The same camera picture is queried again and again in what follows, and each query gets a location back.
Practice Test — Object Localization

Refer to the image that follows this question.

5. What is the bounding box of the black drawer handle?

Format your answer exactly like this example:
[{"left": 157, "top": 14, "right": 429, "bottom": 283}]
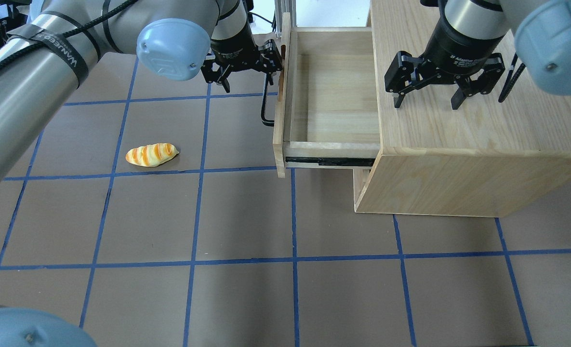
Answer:
[{"left": 260, "top": 73, "right": 275, "bottom": 127}]

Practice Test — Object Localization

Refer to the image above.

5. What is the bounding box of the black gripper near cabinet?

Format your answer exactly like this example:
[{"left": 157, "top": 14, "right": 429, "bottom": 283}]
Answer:
[{"left": 384, "top": 14, "right": 505, "bottom": 110}]

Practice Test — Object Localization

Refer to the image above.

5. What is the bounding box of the wooden drawer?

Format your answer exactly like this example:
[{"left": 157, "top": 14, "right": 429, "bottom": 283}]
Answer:
[{"left": 273, "top": 13, "right": 380, "bottom": 178}]

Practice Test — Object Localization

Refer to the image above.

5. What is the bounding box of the toy bread croissant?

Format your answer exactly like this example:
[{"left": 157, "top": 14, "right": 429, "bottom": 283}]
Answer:
[{"left": 125, "top": 143, "right": 179, "bottom": 167}]

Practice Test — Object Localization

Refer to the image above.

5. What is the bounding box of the aluminium frame post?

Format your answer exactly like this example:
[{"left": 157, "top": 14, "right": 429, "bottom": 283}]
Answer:
[{"left": 273, "top": 0, "right": 297, "bottom": 38}]

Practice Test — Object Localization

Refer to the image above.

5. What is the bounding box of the black gripper near bread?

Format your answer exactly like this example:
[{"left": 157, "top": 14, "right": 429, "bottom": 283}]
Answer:
[{"left": 200, "top": 34, "right": 283, "bottom": 93}]

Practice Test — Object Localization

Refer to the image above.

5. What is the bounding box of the silver robot arm near bread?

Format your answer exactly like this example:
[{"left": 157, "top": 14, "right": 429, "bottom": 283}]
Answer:
[{"left": 0, "top": 0, "right": 285, "bottom": 182}]

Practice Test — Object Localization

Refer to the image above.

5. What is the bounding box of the wooden drawer cabinet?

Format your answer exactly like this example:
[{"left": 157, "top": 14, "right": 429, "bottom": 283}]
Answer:
[{"left": 354, "top": 0, "right": 571, "bottom": 217}]

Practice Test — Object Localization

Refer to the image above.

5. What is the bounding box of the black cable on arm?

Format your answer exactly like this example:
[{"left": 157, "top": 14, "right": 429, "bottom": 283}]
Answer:
[{"left": 0, "top": 0, "right": 139, "bottom": 92}]

